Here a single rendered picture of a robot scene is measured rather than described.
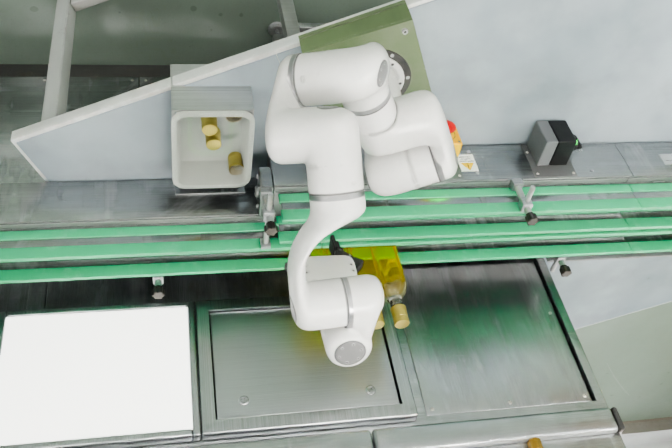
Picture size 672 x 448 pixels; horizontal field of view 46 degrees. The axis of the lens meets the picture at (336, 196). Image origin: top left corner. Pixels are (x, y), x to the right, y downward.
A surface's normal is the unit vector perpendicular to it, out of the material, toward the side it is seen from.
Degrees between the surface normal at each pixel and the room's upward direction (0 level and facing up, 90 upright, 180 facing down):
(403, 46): 3
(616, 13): 0
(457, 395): 90
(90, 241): 90
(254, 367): 90
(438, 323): 89
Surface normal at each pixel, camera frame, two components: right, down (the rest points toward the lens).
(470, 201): 0.13, -0.69
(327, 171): -0.25, 0.16
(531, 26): 0.16, 0.72
